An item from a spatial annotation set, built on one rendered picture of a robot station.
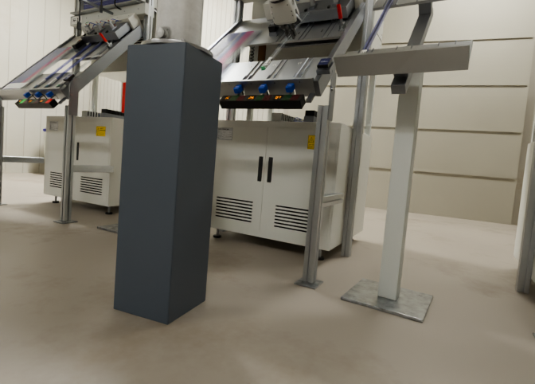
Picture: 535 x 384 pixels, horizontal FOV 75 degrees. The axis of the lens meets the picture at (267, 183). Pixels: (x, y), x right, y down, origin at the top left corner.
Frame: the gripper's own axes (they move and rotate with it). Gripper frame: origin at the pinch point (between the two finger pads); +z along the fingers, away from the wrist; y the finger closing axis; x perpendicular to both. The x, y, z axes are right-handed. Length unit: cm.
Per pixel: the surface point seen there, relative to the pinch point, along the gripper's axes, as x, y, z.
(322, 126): 40.7, -22.3, 11.7
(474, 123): -167, -78, 221
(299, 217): 54, -5, 58
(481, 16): -251, -74, 158
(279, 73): 21.7, -1.5, 3.0
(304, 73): 22.7, -12.4, 2.9
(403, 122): 37, -49, 12
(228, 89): 30.3, 18.0, 2.7
